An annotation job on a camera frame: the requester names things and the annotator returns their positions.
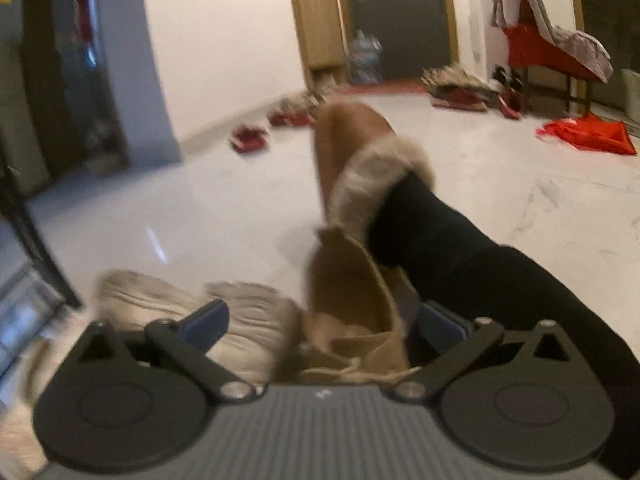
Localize dark entrance door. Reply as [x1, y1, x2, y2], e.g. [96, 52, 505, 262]
[349, 0, 451, 79]

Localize brown fur-lined slipper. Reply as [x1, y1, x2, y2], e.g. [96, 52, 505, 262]
[314, 101, 435, 244]

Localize beige chunky sneaker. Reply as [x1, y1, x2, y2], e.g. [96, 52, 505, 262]
[204, 282, 303, 386]
[93, 270, 202, 330]

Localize water bottle by door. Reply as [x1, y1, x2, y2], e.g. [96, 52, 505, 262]
[347, 30, 383, 86]

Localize black trouser leg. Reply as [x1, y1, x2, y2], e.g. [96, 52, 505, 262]
[366, 174, 639, 479]

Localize tan lace-up ankle boot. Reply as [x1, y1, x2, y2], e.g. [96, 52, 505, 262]
[299, 228, 416, 385]

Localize red chair with clothes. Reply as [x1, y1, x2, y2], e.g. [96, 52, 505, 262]
[490, 0, 613, 114]

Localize red cloth on floor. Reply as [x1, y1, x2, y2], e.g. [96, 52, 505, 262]
[536, 113, 637, 156]

